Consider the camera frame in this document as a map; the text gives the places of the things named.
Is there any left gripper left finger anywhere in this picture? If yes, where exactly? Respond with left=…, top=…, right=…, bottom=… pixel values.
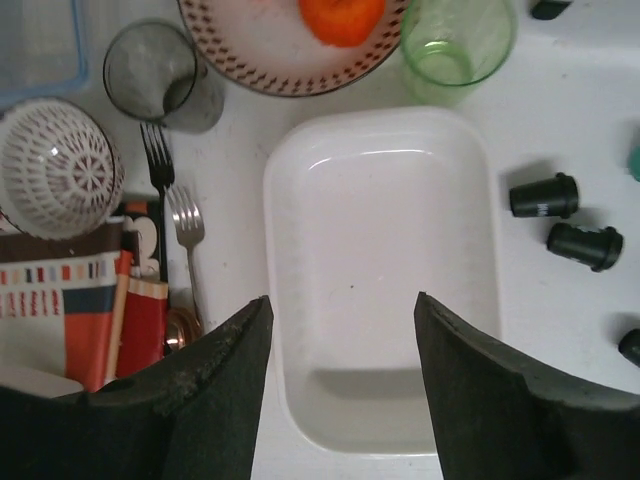
left=1, top=296, right=273, bottom=479

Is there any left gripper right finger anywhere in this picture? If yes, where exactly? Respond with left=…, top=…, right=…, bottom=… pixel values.
left=414, top=292, right=639, bottom=479

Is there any white storage basket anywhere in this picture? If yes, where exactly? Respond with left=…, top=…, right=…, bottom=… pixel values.
left=264, top=107, right=500, bottom=456

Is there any black coffee capsule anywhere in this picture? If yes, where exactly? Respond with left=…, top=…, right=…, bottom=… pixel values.
left=618, top=328, right=640, bottom=367
left=509, top=172, right=580, bottom=219
left=546, top=222, right=624, bottom=273

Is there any teal coffee capsule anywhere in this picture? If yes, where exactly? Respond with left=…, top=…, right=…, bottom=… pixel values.
left=626, top=145, right=640, bottom=182

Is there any striped orange placemat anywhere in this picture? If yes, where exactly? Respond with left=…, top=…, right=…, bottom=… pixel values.
left=1, top=200, right=169, bottom=391

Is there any silver fork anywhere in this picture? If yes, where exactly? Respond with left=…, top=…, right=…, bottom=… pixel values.
left=166, top=183, right=205, bottom=340

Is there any dark fork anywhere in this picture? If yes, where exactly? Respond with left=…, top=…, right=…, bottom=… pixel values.
left=139, top=122, right=175, bottom=283

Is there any white lattice bowl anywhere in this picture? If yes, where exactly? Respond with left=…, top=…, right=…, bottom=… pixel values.
left=1, top=97, right=125, bottom=240

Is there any grey glass cup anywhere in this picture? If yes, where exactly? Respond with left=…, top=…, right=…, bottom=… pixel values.
left=102, top=19, right=224, bottom=134

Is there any pink fruit plate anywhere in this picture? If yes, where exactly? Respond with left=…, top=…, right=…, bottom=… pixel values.
left=178, top=0, right=409, bottom=98

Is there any green glass cup left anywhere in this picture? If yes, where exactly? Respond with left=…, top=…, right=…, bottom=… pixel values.
left=399, top=0, right=518, bottom=107

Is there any clear blue-rimmed container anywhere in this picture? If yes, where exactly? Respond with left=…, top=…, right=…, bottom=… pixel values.
left=1, top=0, right=89, bottom=110

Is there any orange tangerine right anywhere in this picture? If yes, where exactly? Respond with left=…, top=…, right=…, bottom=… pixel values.
left=297, top=0, right=386, bottom=48

